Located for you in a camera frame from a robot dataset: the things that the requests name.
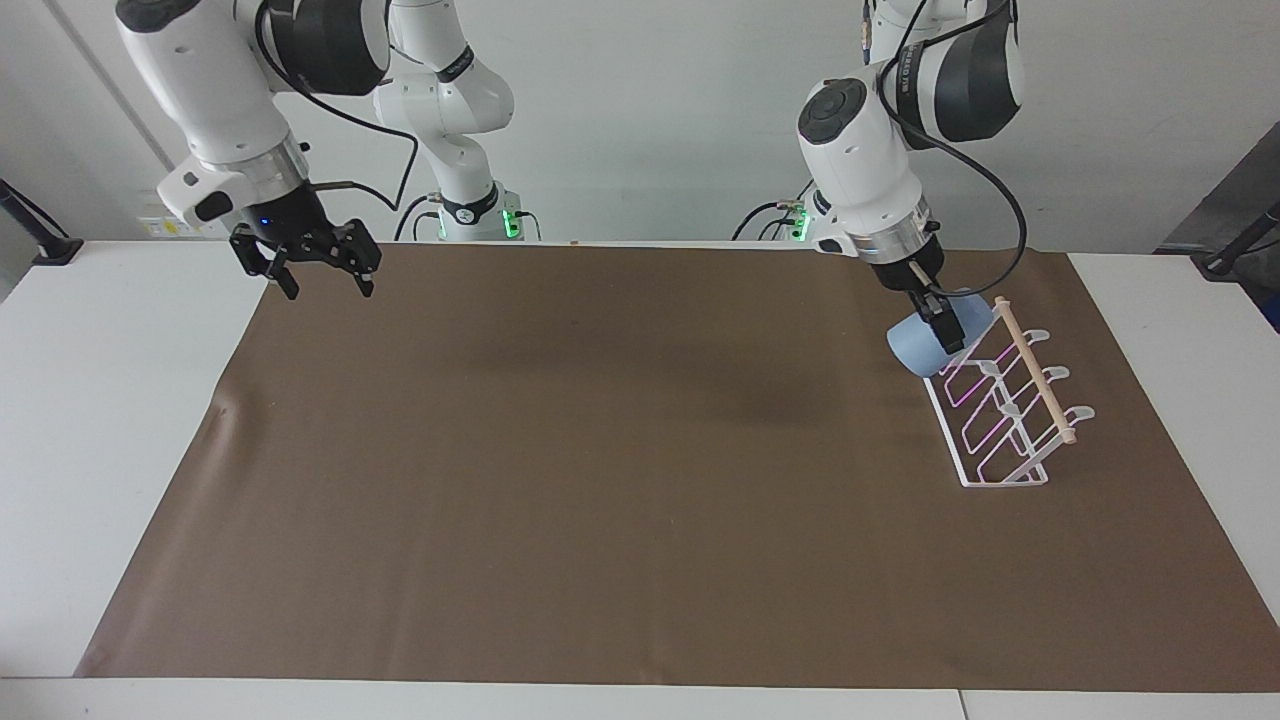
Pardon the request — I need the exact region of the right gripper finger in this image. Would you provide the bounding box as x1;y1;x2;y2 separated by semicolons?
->
300;219;383;299
229;226;302;302

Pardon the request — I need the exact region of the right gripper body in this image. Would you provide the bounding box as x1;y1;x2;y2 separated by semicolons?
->
231;183;335;255

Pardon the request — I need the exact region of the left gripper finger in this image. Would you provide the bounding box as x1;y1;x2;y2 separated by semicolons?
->
906;283;969;358

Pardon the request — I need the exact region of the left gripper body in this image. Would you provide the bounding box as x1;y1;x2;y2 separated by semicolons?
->
865;242;947;296

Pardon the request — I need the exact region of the light blue cup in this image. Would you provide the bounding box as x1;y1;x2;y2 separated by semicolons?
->
886;289;997;380

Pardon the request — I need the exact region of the black stand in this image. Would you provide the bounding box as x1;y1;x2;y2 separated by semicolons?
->
1194;198;1280;282
0;178;85;267

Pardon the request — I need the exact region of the black cable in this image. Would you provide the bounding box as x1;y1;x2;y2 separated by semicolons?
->
253;0;422;214
394;193;443;242
730;178;814;242
875;0;1030;301

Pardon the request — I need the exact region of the white wire cup holder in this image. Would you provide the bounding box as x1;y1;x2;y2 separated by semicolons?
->
924;296;1097;490

